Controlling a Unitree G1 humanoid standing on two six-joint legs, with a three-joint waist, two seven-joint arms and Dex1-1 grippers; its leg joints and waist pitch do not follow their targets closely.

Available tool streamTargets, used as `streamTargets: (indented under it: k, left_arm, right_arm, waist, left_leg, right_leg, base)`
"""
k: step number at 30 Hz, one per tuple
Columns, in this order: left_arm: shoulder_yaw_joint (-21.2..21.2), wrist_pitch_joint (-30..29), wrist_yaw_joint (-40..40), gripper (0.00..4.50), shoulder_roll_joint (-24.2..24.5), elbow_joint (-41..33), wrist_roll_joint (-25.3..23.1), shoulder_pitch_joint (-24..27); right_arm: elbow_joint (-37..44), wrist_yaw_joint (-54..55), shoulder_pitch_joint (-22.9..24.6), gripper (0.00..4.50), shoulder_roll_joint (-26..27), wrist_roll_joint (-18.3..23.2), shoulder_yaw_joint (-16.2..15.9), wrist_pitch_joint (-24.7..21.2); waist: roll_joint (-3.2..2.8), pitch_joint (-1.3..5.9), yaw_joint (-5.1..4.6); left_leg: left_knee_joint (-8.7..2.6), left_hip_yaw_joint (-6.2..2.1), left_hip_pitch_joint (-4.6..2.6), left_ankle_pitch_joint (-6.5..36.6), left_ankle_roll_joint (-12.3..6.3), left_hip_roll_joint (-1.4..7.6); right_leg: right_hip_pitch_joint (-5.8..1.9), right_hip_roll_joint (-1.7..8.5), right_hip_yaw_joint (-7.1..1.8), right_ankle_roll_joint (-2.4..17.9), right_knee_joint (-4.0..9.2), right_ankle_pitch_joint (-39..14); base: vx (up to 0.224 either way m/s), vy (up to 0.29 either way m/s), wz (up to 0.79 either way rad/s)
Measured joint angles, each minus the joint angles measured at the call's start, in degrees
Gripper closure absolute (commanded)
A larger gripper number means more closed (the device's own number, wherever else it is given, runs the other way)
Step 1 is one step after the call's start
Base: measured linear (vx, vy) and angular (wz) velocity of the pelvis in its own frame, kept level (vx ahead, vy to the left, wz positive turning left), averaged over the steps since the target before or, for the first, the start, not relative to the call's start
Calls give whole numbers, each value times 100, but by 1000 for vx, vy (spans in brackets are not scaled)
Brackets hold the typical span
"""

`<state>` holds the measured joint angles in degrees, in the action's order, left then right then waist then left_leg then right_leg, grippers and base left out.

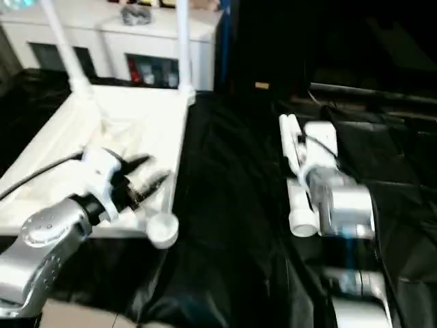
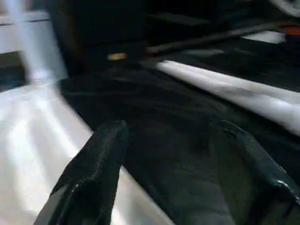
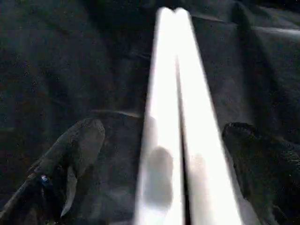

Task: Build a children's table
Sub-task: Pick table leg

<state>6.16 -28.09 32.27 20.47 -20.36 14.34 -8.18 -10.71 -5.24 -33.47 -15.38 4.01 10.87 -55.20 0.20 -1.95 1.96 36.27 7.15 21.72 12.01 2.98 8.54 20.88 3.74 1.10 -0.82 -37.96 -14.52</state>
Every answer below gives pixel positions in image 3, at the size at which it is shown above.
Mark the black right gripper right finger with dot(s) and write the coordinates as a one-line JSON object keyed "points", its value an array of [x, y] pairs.
{"points": [[269, 175]]}

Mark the black plastic mat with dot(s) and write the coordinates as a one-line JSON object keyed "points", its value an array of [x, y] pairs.
{"points": [[70, 58]]}

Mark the white plastic table leg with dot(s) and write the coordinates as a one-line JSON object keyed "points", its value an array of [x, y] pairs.
{"points": [[161, 93], [201, 117]]}

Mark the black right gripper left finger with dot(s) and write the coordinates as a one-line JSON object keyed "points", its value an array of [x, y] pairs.
{"points": [[70, 152]]}

